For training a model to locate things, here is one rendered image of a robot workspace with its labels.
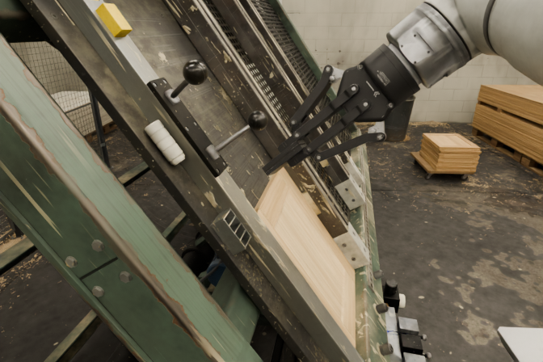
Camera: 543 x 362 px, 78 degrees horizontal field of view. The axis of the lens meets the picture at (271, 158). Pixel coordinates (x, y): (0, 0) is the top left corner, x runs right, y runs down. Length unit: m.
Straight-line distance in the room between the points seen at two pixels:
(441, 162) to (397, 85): 3.63
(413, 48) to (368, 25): 5.65
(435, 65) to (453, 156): 3.66
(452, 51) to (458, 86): 6.24
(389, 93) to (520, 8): 0.15
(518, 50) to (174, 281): 0.42
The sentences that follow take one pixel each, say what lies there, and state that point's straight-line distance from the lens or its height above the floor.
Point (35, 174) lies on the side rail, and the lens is 0.44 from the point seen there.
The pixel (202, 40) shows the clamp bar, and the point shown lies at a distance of 0.96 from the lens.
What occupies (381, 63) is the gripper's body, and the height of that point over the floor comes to 1.55.
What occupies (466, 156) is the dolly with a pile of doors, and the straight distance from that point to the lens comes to 4.15.
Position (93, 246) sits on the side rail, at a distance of 0.44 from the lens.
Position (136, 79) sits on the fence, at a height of 1.51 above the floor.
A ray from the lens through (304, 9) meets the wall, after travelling 5.95.
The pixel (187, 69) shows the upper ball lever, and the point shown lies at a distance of 0.53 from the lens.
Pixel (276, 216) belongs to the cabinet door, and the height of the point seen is 1.18.
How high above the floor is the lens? 1.59
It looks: 21 degrees down
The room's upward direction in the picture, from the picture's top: straight up
